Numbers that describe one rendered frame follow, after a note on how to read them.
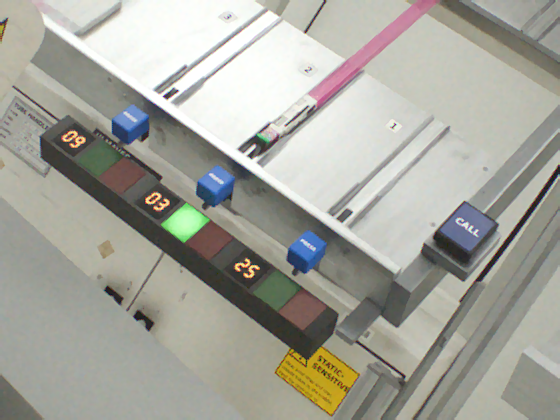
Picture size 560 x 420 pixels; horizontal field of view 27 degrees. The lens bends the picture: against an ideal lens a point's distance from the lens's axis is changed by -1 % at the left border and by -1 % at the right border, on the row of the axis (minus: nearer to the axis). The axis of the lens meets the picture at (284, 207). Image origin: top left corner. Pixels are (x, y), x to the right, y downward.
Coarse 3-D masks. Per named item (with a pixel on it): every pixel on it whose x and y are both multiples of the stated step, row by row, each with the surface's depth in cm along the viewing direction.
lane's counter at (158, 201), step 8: (152, 192) 113; (160, 192) 113; (168, 192) 113; (136, 200) 112; (144, 200) 112; (152, 200) 112; (160, 200) 112; (168, 200) 112; (176, 200) 113; (144, 208) 111; (152, 208) 112; (160, 208) 112; (168, 208) 112; (160, 216) 111
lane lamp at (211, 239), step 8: (208, 224) 111; (200, 232) 111; (208, 232) 111; (216, 232) 111; (224, 232) 111; (192, 240) 110; (200, 240) 110; (208, 240) 110; (216, 240) 110; (224, 240) 110; (192, 248) 109; (200, 248) 109; (208, 248) 110; (216, 248) 110; (208, 256) 109
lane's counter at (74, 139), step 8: (72, 128) 116; (80, 128) 116; (56, 136) 116; (64, 136) 116; (72, 136) 116; (80, 136) 116; (88, 136) 116; (64, 144) 115; (72, 144) 115; (80, 144) 115; (88, 144) 115; (72, 152) 115
